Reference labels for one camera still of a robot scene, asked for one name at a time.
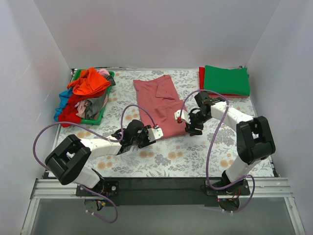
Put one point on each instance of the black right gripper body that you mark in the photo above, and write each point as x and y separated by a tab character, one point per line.
193	126

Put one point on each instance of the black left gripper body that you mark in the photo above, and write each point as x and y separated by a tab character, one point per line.
143	141

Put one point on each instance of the dusty rose t-shirt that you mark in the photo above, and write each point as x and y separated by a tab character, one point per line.
160	100

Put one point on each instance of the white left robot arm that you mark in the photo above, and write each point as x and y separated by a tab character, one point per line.
67	161

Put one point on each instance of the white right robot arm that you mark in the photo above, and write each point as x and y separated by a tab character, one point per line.
253	134

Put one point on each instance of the floral patterned table mat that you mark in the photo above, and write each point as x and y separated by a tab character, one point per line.
182	156

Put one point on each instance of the pink folded t-shirt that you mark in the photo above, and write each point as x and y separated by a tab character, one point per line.
227	96

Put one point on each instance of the red folded t-shirt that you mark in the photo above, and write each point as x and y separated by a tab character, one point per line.
201	77

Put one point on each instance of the grey crumpled t-shirt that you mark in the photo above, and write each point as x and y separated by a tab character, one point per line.
93	106

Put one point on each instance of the green folded t-shirt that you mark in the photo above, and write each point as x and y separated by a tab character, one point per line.
227	81

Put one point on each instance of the light pink crumpled t-shirt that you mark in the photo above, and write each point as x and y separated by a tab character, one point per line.
91	89

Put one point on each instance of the orange crumpled t-shirt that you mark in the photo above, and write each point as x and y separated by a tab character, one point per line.
89	82

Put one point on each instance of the red crumpled t-shirt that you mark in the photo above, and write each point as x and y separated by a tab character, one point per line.
69	112

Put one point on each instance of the blue crumpled t-shirt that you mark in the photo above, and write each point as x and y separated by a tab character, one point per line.
64	97

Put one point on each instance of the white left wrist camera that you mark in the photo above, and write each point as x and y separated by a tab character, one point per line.
155	134

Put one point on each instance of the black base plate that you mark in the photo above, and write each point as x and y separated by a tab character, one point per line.
167	191

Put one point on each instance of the aluminium frame rail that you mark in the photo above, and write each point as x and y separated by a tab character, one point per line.
272	211

